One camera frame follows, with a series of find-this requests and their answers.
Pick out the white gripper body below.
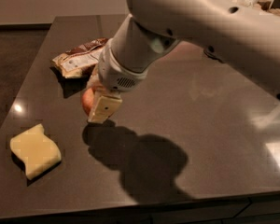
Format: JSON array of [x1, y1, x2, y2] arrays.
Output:
[[98, 39, 147, 92]]

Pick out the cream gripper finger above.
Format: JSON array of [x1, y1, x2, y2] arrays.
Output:
[[86, 65, 101, 90], [88, 91, 122, 124]]

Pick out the red apple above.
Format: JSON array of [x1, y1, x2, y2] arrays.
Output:
[[81, 88, 95, 115]]

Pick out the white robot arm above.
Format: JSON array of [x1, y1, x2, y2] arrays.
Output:
[[88, 0, 280, 123]]

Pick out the yellow sponge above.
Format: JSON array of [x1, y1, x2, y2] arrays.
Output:
[[10, 124, 62, 180]]

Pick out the brown snack bag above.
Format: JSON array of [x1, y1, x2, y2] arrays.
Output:
[[51, 37, 108, 78]]

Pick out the background clutter boxes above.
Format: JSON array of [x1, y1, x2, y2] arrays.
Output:
[[255, 0, 280, 16]]

